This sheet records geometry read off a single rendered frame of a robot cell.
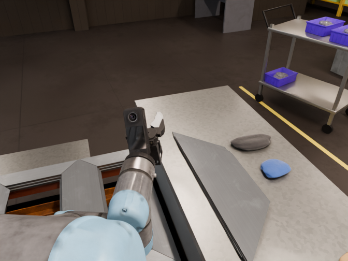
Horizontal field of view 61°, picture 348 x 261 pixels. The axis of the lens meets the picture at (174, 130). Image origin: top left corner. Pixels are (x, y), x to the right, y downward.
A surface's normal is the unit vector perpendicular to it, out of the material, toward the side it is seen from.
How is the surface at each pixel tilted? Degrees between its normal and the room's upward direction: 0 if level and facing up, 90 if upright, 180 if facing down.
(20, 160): 0
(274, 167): 5
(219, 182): 0
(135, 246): 83
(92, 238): 8
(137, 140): 62
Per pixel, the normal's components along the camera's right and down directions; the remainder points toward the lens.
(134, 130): -0.17, 0.12
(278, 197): -0.01, -0.82
